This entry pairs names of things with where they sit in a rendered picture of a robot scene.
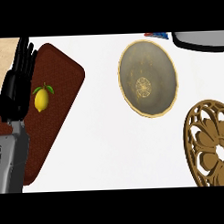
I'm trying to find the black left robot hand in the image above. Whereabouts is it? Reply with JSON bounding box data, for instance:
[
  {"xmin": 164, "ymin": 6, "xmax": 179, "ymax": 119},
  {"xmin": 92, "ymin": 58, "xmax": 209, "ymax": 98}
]
[{"xmin": 0, "ymin": 36, "xmax": 41, "ymax": 123}]

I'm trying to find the yellow pear with green leaves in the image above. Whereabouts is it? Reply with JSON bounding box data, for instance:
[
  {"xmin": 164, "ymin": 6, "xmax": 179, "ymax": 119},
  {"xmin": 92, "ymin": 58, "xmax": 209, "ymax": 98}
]
[{"xmin": 31, "ymin": 81, "xmax": 55, "ymax": 114}]

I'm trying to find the dark red placemat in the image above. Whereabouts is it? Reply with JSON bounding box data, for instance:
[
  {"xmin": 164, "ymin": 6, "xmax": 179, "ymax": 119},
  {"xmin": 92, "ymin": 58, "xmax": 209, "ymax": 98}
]
[{"xmin": 0, "ymin": 42, "xmax": 90, "ymax": 187}]

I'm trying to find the grey bowl with gold rim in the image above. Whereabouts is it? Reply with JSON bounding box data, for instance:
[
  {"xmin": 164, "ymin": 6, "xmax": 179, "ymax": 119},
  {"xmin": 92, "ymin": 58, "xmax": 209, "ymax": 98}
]
[{"xmin": 116, "ymin": 38, "xmax": 180, "ymax": 120}]

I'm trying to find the pale wooden board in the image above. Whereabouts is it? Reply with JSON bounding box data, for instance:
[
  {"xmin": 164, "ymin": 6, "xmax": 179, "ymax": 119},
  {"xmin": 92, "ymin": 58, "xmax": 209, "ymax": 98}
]
[{"xmin": 0, "ymin": 37, "xmax": 24, "ymax": 95}]

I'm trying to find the red and blue packet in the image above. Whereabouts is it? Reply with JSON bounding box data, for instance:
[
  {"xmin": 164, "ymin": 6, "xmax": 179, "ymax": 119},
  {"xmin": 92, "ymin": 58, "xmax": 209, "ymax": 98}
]
[{"xmin": 144, "ymin": 31, "xmax": 170, "ymax": 41}]

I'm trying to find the grey appliance with black rim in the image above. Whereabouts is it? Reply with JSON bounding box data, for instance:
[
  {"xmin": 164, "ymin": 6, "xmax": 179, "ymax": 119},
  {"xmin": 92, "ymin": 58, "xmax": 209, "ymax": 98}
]
[{"xmin": 170, "ymin": 29, "xmax": 224, "ymax": 54}]

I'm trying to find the carved wooden floral trivet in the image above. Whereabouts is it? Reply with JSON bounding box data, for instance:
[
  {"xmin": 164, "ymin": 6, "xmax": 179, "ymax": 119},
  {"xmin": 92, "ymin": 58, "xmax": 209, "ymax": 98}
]
[{"xmin": 181, "ymin": 98, "xmax": 224, "ymax": 188}]

